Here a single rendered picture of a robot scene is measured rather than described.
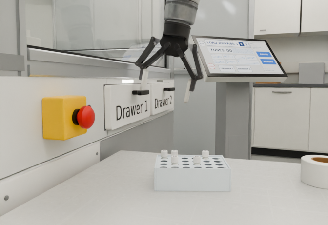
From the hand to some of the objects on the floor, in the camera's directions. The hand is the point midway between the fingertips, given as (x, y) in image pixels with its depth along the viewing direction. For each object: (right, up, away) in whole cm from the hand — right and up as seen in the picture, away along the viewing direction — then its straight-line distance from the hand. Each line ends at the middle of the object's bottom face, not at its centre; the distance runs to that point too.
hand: (164, 93), depth 83 cm
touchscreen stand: (+43, -84, +90) cm, 130 cm away
